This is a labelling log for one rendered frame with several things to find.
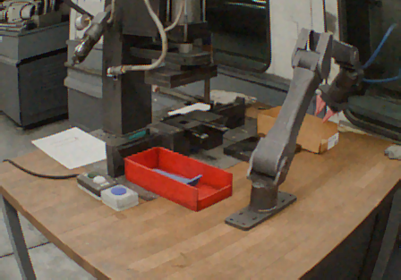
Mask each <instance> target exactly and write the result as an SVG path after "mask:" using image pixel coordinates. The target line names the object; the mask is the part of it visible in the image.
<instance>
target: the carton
mask: <svg viewBox="0 0 401 280"><path fill-rule="evenodd" d="M281 109H282V106H276V107H273V108H271V109H270V110H268V109H267V110H265V111H262V112H260V113H257V134H258V133H260V132H261V133H264V134H267V133H268V131H269V130H270V129H271V128H272V126H273V123H275V121H276V120H277V118H278V114H279V113H280V111H281ZM322 120H323V119H322V118H319V117H317V116H313V115H308V114H306V115H305V117H304V118H303V123H302V125H301V129H300V131H299V134H298V136H297V139H296V143H298V144H301V145H302V148H301V149H302V150H307V151H309V152H311V153H314V154H319V155H320V154H321V153H323V152H324V151H327V150H329V149H330V148H332V147H333V146H335V145H336V144H337V140H338V132H337V127H338V123H336V122H333V121H326V122H325V123H321V122H322Z"/></svg>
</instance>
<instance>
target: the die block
mask: <svg viewBox="0 0 401 280"><path fill-rule="evenodd" d="M194 131H197V132H201V133H204V134H207V135H208V136H209V138H208V139H207V140H204V141H203V142H202V143H199V142H198V141H194V140H190V139H188V138H185V137H184V134H181V135H178V136H175V137H173V138H171V137H168V136H166V135H164V134H161V133H158V132H154V131H152V130H150V133H156V134H158V135H159V139H160V143H159V147H161V148H166V149H169V150H170V151H173V152H175V153H178V154H180V155H183V156H186V157H189V144H191V145H193V146H196V147H199V148H204V149H206V150H209V149H212V148H214V147H217V146H219V145H222V144H223V134H219V133H214V132H210V131H207V130H204V126H203V127H200V128H198V129H195V130H194Z"/></svg>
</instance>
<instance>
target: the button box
mask: <svg viewBox="0 0 401 280"><path fill-rule="evenodd" d="M7 160H8V161H9V162H10V163H12V164H13V165H16V166H18V167H19V168H20V169H21V170H23V171H24V172H26V173H29V174H33V175H36V176H37V177H44V178H50V179H65V178H68V179H69V178H73V177H76V179H77V183H78V187H79V188H81V189H83V190H84V191H86V192H87V193H89V194H90V195H91V196H93V197H94V198H96V199H98V200H102V198H101V191H104V190H106V189H108V188H112V187H114V186H117V182H115V181H113V180H112V179H110V178H107V177H106V176H104V175H103V174H101V173H99V172H97V171H95V170H92V171H90V173H96V174H98V177H99V176H102V177H104V178H105V181H104V182H101V183H98V182H95V181H94V179H90V178H88V176H87V173H82V174H71V175H69V174H68V175H64V176H62V175H57V176H53V175H50V174H37V173H35V172H32V171H30V170H28V169H25V168H23V167H21V166H20V165H18V164H17V163H14V162H13V161H12V160H10V159H4V160H3V162H6V161H7ZM3 162H2V163H3Z"/></svg>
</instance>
